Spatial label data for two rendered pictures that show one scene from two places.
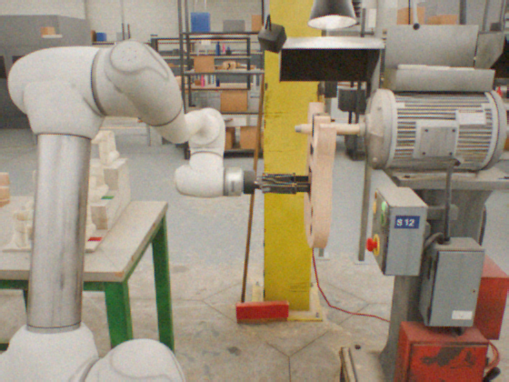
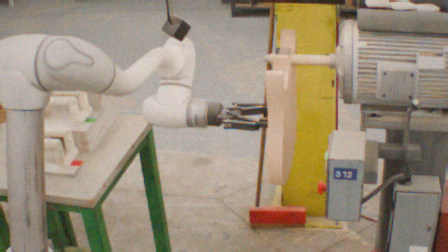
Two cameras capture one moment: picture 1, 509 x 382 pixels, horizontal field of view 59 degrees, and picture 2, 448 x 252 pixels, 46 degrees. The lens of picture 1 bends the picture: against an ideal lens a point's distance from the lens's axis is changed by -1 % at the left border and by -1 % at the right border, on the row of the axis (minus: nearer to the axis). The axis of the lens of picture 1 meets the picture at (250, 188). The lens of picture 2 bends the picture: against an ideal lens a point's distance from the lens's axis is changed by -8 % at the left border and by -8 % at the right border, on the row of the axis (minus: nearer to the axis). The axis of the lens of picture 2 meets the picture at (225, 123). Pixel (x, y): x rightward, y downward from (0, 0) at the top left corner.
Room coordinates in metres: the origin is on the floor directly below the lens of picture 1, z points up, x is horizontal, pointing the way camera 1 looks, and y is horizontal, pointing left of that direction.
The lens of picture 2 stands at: (-0.19, -0.38, 1.86)
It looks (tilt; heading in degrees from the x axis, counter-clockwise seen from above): 27 degrees down; 13
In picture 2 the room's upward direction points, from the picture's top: 4 degrees counter-clockwise
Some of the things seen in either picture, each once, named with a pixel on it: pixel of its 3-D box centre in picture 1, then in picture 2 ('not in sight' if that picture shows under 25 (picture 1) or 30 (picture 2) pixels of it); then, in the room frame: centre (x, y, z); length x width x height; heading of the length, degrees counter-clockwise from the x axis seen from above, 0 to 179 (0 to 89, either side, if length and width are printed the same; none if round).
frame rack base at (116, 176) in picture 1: (87, 185); (78, 103); (1.57, 0.60, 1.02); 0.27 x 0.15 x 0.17; 91
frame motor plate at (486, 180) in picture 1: (444, 173); (419, 108); (1.40, -0.63, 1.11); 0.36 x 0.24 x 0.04; 88
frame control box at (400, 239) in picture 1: (417, 236); (369, 180); (1.16, -0.47, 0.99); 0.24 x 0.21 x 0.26; 88
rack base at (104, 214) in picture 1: (74, 210); (63, 130); (1.42, 0.60, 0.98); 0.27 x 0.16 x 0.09; 91
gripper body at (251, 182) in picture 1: (257, 182); (223, 114); (1.34, -0.02, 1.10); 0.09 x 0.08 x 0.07; 88
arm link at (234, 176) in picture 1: (234, 182); (200, 113); (1.34, 0.05, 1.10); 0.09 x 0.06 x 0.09; 178
